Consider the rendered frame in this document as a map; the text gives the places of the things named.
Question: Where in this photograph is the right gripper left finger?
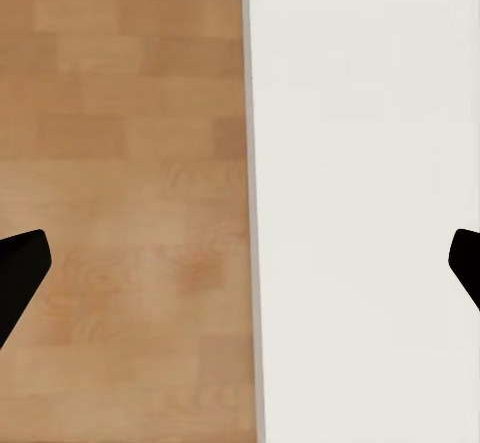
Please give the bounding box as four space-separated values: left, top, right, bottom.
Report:
0 229 52 349

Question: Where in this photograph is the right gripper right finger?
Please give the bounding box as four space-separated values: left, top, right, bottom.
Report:
448 228 480 310

